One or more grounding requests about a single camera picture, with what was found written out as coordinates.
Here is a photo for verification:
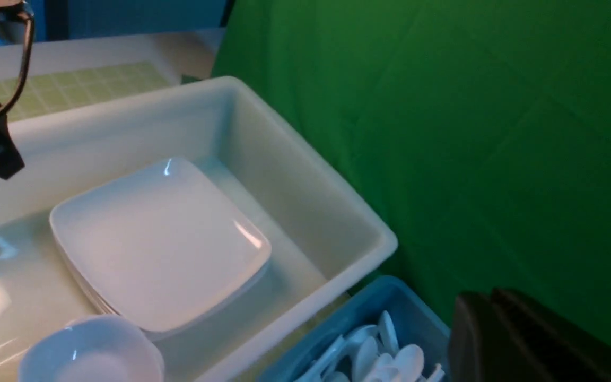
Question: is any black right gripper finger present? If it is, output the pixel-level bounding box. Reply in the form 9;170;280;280
448;288;611;381

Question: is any large white rice plate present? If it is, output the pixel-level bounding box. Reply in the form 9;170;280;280
49;157;272;332

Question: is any green checkered tablecloth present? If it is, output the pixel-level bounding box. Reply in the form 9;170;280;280
8;62;171;121

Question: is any teal plastic bin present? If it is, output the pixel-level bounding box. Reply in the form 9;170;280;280
255;276;451;381

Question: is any pile of white spoons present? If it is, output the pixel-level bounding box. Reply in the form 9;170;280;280
295;310;447;381

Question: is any large white plastic tub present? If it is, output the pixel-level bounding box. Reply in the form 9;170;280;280
0;77;397;381

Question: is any green backdrop cloth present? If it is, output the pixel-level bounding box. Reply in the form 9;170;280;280
213;1;611;345

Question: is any stack of white square plates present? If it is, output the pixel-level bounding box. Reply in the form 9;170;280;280
49;157;272;343

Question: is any white bowl in tub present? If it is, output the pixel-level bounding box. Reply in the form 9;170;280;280
18;315;165;381

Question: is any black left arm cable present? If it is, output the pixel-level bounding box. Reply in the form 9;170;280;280
0;0;36;133

